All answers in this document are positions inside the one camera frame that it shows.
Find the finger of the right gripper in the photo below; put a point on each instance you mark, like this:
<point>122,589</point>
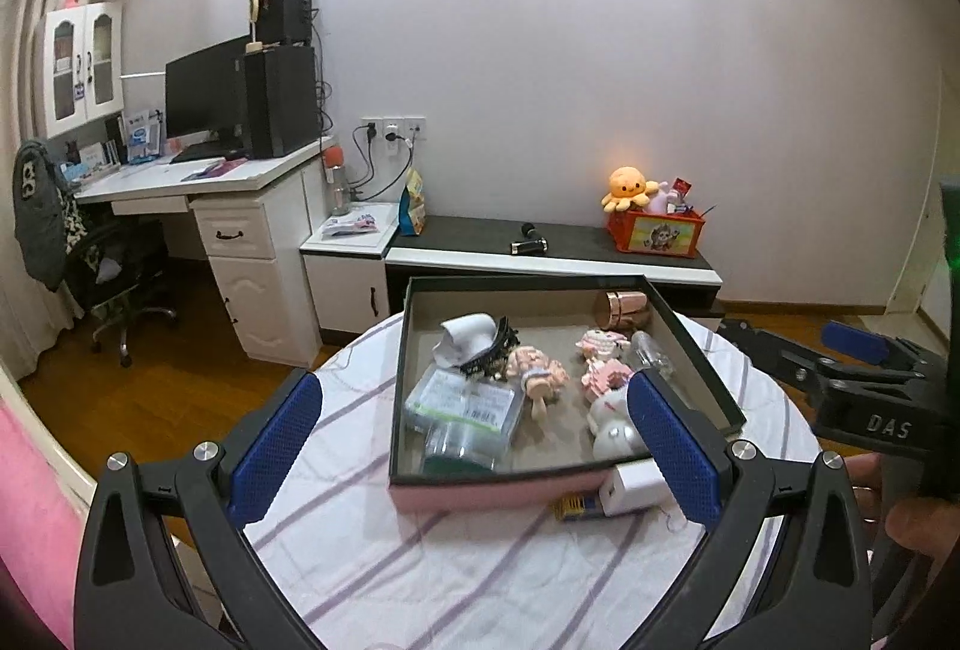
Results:
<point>793,363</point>
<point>878,357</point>

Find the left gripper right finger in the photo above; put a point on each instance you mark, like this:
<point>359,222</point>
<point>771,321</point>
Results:
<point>783,560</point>

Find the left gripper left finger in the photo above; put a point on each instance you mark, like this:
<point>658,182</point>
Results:
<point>164,560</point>

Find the clear glass bottle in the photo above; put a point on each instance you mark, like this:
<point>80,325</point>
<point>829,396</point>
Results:
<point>649,355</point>

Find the rose gold metal canister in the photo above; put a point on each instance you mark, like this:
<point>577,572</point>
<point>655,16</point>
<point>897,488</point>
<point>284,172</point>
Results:
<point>622,310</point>

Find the pink white block house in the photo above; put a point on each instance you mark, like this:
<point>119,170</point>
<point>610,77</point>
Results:
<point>601,345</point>

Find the pig girl figurine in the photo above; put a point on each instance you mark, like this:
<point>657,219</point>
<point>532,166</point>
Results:
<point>540,377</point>

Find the clear tape roll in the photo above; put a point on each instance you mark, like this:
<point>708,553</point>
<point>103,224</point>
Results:
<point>459,448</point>

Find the clear plastic card box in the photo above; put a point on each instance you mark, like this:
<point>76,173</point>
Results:
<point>446,396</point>

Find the black hair claw clip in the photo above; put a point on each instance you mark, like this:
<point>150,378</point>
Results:
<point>491,361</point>

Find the person's right hand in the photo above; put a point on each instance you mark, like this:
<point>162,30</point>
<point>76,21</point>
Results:
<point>920,524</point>

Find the pink bedding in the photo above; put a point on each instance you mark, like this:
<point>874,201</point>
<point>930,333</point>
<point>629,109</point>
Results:
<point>41,532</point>

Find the white power adapter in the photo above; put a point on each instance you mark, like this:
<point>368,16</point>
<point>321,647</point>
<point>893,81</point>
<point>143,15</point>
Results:
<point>634,487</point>

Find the white astronaut figure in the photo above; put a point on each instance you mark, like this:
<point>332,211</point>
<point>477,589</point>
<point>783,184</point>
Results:
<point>615,436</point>

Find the pink donut block model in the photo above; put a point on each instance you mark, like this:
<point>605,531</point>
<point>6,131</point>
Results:
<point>602,376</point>

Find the small yellow black battery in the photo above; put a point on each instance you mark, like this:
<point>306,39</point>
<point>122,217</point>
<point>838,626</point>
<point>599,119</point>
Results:
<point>578,507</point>

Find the orange toy storage box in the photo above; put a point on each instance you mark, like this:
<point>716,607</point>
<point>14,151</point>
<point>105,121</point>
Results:
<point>665,235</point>

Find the orange octopus plush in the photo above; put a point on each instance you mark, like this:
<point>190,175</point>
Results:
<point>628,189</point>

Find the beige curtain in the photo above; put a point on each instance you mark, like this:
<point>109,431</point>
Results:
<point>32,316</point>

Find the striped white tablecloth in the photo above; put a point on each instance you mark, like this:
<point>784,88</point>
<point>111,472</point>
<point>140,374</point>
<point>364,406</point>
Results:
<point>362,575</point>

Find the black office chair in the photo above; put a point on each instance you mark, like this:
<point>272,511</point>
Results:
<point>117,274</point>

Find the pink black storage box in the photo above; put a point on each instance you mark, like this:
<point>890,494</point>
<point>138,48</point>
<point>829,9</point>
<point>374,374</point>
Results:
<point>543,460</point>

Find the black massage gun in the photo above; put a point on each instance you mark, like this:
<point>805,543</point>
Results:
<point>531,244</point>

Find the small white side cabinet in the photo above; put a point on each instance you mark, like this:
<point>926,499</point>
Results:
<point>347,272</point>

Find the dark hanging jacket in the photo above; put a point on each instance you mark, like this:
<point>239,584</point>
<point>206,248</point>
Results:
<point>48,225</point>

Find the white desk with drawers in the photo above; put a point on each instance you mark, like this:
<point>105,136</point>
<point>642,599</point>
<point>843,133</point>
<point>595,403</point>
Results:
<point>252,220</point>

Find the white spray nozzle head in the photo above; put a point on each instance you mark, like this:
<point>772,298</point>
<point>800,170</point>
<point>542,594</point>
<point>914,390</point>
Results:
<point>462,338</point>

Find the black white tv cabinet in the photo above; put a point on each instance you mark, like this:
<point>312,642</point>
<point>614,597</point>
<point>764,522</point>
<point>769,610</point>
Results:
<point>463,246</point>

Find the orange cap water bottle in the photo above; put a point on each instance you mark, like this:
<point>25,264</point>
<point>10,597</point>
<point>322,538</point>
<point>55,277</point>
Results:
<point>339,193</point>

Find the yellow blue snack bag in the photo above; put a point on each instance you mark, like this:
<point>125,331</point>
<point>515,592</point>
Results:
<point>412,207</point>

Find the black computer monitor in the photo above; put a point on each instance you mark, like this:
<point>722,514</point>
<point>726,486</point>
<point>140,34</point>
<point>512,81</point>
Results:
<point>202,94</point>

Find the black computer tower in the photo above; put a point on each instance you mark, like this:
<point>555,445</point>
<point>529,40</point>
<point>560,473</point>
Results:
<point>279,101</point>

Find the black speaker box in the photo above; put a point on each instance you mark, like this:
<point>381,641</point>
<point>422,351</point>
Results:
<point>281,22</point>

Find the white wall power strip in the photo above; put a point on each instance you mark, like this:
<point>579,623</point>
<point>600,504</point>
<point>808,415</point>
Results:
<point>410,126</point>

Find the white wall cabinet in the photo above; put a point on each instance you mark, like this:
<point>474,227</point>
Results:
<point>81,66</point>

